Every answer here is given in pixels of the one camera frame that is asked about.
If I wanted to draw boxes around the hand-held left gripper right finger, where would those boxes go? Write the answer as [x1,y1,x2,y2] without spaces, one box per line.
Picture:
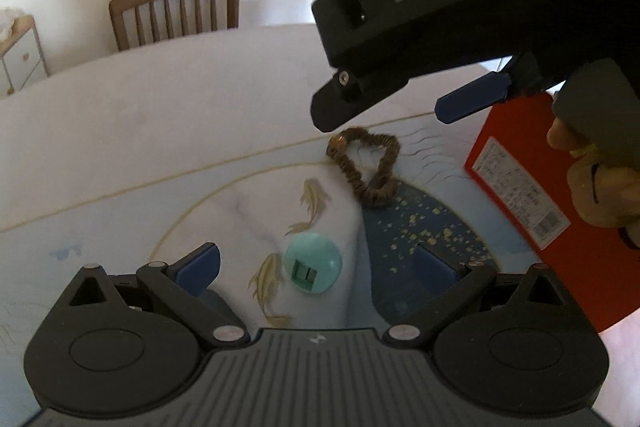
[384,243,576,350]

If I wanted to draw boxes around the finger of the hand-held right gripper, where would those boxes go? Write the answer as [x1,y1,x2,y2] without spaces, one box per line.
[434,52,546,124]
[309,68,412,132]

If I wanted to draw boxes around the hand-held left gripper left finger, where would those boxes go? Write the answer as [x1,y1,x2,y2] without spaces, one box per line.
[67,243,251,350]

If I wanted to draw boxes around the brown hair scrunchie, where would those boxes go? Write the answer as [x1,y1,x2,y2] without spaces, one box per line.
[326,127,401,206]

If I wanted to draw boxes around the teal round object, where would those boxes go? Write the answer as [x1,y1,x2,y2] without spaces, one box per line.
[282,232,345,296]

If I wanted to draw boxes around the red cardboard box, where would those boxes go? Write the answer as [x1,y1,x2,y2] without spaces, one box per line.
[462,89,640,334]

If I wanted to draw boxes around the person's right hand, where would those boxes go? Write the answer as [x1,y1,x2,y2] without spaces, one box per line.
[547,116,640,251]

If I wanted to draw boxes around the blue printed table mat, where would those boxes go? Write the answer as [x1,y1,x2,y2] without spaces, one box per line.
[0,109,551,358]

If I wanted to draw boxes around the white wooden sideboard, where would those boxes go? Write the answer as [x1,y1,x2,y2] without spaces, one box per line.
[0,14,51,98]

